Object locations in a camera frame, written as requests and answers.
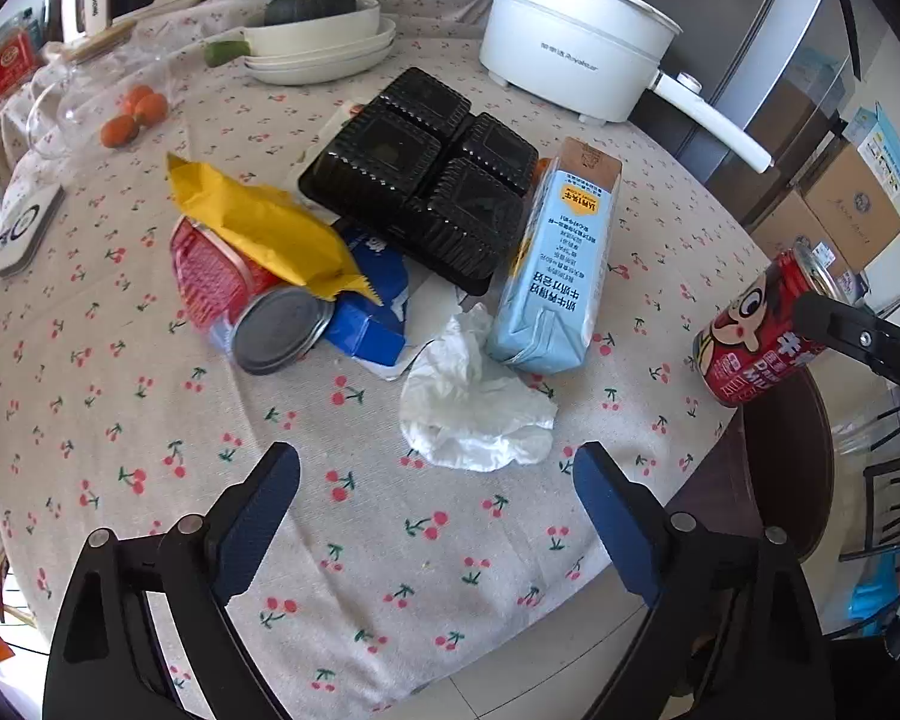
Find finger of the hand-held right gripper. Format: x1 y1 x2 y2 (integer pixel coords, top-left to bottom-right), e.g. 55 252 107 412
793 291 900 410

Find blue and white box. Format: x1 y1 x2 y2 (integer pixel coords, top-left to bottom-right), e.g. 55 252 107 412
847 101 900 196

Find cardboard box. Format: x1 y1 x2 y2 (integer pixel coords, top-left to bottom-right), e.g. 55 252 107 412
802 142 900 271
750 191 856 286

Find red cartoon drink can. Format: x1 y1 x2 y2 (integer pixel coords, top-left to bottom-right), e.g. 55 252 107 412
692 238 860 407

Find brown trash bin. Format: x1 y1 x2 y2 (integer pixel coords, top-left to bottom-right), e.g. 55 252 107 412
741 371 837 567

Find white electric pot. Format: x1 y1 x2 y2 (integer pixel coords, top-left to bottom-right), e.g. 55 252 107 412
478 0 775 173

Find light blue milk carton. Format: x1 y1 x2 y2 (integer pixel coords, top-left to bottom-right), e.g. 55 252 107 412
484 136 622 376

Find blue plastic bag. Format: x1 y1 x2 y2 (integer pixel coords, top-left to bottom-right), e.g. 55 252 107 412
844 551 900 620

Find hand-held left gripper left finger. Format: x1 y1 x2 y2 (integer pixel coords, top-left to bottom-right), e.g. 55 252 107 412
41 441 302 720

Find black plastic food tray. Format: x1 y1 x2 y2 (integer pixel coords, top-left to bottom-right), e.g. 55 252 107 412
298 66 542 297

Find red packet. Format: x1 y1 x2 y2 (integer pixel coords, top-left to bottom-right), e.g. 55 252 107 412
0 26 46 102

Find white baking dish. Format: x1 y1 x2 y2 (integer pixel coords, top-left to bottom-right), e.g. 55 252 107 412
240 0 383 59

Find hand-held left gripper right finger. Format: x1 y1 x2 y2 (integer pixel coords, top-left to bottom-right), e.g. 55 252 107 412
574 441 833 720

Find white flat device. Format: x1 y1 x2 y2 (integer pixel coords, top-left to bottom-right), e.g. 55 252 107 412
0 184 65 277

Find torn blue white box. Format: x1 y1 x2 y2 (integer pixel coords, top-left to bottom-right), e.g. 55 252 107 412
322 229 413 380

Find red tin can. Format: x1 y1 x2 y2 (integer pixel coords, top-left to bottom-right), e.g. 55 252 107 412
169 216 336 377

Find yellow snack wrapper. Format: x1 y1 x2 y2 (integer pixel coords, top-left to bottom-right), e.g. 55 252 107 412
165 152 383 308

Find dark green pumpkin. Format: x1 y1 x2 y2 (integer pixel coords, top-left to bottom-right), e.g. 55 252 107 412
264 0 359 27

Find wooden board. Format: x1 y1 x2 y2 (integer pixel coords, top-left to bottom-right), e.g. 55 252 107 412
67 19 136 61

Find black metal rack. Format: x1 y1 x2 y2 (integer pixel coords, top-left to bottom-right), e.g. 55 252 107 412
840 390 900 563

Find white tissue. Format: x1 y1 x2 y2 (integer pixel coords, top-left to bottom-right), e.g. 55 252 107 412
399 304 560 473

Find clear bag of oranges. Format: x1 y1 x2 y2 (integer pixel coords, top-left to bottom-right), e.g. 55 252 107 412
26 52 173 160

